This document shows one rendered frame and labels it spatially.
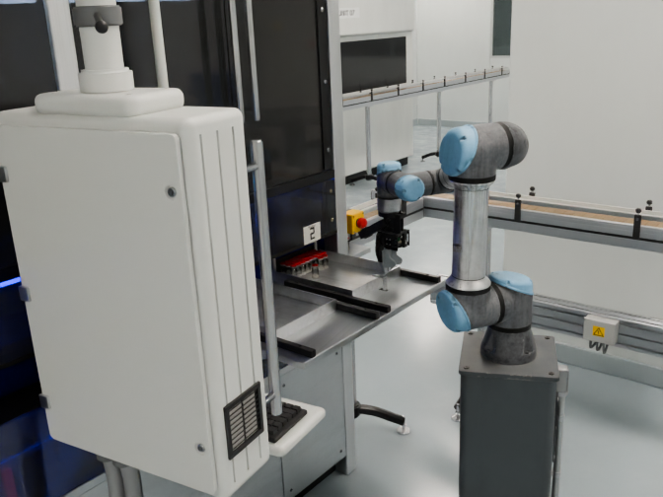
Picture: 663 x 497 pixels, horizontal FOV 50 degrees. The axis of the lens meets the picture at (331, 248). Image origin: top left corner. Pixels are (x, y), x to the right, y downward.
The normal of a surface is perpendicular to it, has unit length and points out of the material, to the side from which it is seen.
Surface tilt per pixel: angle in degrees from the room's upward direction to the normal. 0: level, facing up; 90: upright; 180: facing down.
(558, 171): 90
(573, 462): 0
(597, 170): 90
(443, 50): 90
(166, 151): 90
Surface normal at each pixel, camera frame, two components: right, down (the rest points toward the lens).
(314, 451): 0.78, 0.16
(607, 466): -0.04, -0.95
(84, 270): -0.49, 0.29
